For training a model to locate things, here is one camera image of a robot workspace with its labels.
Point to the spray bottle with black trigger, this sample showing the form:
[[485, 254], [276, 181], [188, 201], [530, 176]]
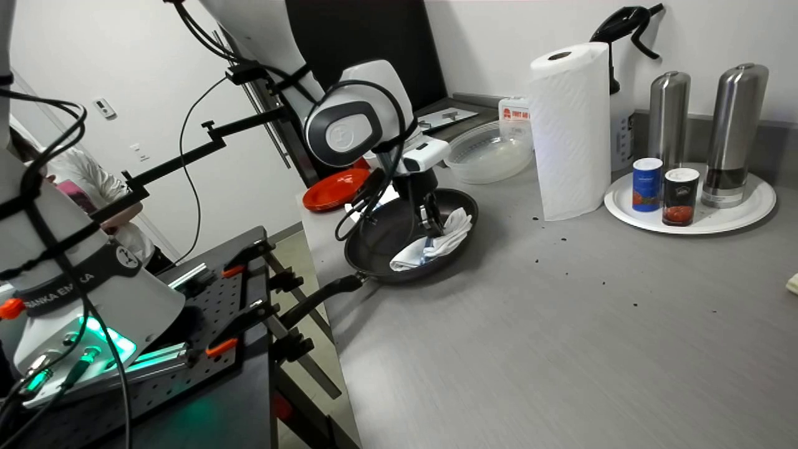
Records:
[[623, 25]]

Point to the wall switch plate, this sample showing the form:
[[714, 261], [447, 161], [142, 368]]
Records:
[[139, 152]]

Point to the short steel grinder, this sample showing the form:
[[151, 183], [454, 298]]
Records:
[[668, 118]]

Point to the dark spice can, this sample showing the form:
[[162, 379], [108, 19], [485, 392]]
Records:
[[679, 199]]

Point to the clear plastic bowl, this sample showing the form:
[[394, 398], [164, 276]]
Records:
[[489, 156]]

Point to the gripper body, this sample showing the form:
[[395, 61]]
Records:
[[422, 183]]

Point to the tall steel grinder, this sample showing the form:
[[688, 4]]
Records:
[[735, 131]]

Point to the person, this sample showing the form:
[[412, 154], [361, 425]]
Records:
[[93, 181]]

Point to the black jointed stand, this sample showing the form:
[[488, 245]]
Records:
[[181, 156]]

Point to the red plate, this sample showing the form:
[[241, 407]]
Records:
[[333, 190]]

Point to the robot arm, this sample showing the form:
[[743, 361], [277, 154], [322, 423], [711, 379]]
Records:
[[268, 37]]

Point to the black frying pan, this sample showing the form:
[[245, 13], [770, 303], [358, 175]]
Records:
[[386, 240]]

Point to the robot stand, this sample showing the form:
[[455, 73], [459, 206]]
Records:
[[212, 374]]

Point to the wall thermostat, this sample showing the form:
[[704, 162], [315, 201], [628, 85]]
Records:
[[105, 108]]

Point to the grey tray with paper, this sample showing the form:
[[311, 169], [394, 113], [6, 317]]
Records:
[[449, 117]]

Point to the blue spice can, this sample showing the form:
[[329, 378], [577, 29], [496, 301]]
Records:
[[647, 187]]

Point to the white dish cloth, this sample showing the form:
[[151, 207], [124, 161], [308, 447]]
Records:
[[446, 240]]

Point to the white plate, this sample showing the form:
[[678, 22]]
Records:
[[717, 218]]

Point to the paper towel roll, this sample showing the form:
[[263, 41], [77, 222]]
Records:
[[570, 131]]

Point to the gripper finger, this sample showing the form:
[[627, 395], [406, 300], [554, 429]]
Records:
[[424, 218], [437, 217]]

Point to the white first aid box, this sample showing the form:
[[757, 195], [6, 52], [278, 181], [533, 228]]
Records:
[[514, 109]]

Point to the black refrigerator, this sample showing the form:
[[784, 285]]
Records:
[[368, 31]]

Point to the cream object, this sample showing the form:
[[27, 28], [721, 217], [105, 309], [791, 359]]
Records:
[[792, 284]]

